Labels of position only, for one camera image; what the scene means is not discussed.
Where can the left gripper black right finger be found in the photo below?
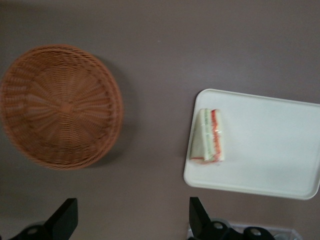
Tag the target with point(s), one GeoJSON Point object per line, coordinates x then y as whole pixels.
{"type": "Point", "coordinates": [198, 217]}

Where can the clear acrylic bottle rack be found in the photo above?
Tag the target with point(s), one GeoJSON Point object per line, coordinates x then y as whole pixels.
{"type": "Point", "coordinates": [290, 228]}

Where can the triangular sandwich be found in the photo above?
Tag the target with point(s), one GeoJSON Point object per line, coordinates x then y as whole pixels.
{"type": "Point", "coordinates": [207, 135]}

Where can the round brown wicker basket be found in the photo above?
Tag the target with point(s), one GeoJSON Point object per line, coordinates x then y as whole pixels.
{"type": "Point", "coordinates": [60, 107]}

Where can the beige rectangular tray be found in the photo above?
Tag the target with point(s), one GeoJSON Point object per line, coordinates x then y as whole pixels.
{"type": "Point", "coordinates": [262, 150]}

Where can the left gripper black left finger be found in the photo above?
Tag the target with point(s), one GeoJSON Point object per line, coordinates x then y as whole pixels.
{"type": "Point", "coordinates": [63, 220]}

